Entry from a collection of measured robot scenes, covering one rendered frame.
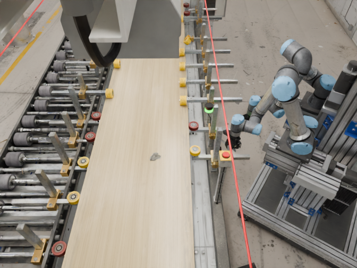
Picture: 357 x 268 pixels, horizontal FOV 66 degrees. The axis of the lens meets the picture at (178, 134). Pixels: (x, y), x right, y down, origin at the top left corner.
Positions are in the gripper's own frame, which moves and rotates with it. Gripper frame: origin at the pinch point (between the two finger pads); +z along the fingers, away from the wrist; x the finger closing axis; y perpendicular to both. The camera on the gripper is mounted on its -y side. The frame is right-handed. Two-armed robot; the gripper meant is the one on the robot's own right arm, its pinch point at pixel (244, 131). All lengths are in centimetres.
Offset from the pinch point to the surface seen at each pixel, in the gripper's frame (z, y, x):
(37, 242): -9, -134, -91
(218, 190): -5, -28, -57
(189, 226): -8, -48, -83
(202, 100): -13.4, -33.2, 23.5
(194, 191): 20, -42, -43
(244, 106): 83, 33, 122
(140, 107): -8, -86, 22
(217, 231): 12, -29, -77
